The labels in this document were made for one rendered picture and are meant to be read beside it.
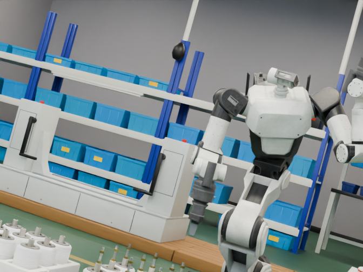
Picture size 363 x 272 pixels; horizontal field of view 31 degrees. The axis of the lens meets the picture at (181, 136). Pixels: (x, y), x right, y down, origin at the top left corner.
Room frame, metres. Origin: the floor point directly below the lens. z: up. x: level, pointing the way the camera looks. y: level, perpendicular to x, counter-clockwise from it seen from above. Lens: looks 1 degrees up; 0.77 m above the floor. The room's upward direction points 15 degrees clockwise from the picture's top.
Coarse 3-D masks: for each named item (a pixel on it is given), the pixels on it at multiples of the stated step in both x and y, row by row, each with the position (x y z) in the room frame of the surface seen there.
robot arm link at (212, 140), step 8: (216, 120) 2.74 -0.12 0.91; (224, 120) 2.74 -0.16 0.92; (208, 128) 2.76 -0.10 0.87; (216, 128) 2.74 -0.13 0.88; (224, 128) 2.75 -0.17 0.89; (208, 136) 2.75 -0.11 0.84; (216, 136) 2.74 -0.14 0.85; (224, 136) 2.76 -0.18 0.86; (200, 144) 2.75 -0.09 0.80; (208, 144) 2.74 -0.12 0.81; (216, 144) 2.74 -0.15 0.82; (216, 152) 2.75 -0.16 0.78; (192, 160) 2.72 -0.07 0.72
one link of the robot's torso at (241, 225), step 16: (256, 176) 2.89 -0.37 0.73; (288, 176) 2.95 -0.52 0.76; (256, 192) 2.87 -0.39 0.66; (272, 192) 2.82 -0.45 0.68; (240, 208) 2.75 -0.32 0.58; (256, 208) 2.75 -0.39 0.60; (224, 224) 2.73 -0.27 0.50; (240, 224) 2.70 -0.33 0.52; (256, 224) 2.68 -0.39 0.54; (240, 240) 2.70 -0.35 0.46; (256, 240) 2.69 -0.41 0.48
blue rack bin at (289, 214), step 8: (272, 208) 6.93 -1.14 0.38; (280, 208) 6.90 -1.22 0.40; (288, 208) 6.87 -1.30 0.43; (296, 208) 6.84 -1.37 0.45; (264, 216) 6.96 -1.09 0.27; (272, 216) 6.93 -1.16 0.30; (280, 216) 6.89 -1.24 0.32; (288, 216) 6.87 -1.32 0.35; (296, 216) 6.84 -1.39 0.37; (288, 224) 6.87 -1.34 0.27; (296, 224) 6.89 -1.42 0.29
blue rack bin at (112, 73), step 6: (108, 72) 7.68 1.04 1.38; (114, 72) 7.65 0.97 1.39; (120, 72) 7.62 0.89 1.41; (126, 72) 7.60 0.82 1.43; (114, 78) 7.66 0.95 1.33; (120, 78) 7.63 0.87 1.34; (126, 78) 7.60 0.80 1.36; (132, 78) 7.58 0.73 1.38; (138, 78) 7.66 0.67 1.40; (138, 84) 7.73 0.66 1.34
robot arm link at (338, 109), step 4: (340, 100) 2.74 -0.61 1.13; (340, 104) 2.73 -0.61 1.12; (332, 108) 2.73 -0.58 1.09; (336, 108) 2.71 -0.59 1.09; (340, 108) 2.71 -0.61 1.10; (328, 112) 2.76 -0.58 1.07; (332, 112) 2.70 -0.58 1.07; (336, 112) 2.70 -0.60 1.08; (340, 112) 2.70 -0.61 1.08; (344, 112) 2.71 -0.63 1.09; (328, 116) 2.71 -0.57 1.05; (332, 116) 2.70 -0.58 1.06
